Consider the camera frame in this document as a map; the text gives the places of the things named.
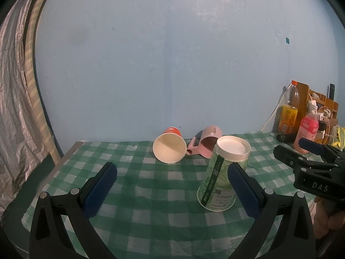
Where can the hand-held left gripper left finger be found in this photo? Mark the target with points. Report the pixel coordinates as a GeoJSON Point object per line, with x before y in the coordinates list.
{"type": "Point", "coordinates": [98, 191]}

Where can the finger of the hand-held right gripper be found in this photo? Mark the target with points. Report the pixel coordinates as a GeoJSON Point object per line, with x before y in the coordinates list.
{"type": "Point", "coordinates": [288, 155]}
{"type": "Point", "coordinates": [310, 144]}

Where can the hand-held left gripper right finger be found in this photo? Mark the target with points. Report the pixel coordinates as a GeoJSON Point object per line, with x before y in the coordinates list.
{"type": "Point", "coordinates": [244, 191]}

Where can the red paper cup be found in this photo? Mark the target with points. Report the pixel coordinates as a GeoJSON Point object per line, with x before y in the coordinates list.
{"type": "Point", "coordinates": [169, 147]}

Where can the green leaf-print paper cup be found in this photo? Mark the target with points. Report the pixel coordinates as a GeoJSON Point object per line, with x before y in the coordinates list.
{"type": "Point", "coordinates": [215, 183]}

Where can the person's right hand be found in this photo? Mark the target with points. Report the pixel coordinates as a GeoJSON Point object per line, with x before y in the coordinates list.
{"type": "Point", "coordinates": [327, 215]}

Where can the pink plastic bottle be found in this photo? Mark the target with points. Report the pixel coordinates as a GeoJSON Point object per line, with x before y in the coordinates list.
{"type": "Point", "coordinates": [306, 129]}

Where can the yellow cloth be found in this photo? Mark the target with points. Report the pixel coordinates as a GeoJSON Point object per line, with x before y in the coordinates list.
{"type": "Point", "coordinates": [339, 136]}

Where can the white charger plug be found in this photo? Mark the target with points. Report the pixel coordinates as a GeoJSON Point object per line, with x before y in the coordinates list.
{"type": "Point", "coordinates": [323, 115]}

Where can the orange-capped drink bottle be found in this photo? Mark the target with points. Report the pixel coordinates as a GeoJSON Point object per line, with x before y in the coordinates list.
{"type": "Point", "coordinates": [289, 113]}

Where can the wooden desk organizer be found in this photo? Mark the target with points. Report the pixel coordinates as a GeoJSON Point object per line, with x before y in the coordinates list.
{"type": "Point", "coordinates": [304, 97]}

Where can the green checked tablecloth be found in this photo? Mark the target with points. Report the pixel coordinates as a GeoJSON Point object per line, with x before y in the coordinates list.
{"type": "Point", "coordinates": [151, 194]}

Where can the black stick in organizer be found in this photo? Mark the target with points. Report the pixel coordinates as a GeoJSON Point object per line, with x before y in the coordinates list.
{"type": "Point", "coordinates": [331, 91]}

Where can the silver curtain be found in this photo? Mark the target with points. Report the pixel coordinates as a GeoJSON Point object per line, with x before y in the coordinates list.
{"type": "Point", "coordinates": [16, 118]}

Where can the striped window frame strip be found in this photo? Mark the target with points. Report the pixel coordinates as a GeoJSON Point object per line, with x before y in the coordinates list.
{"type": "Point", "coordinates": [32, 86]}

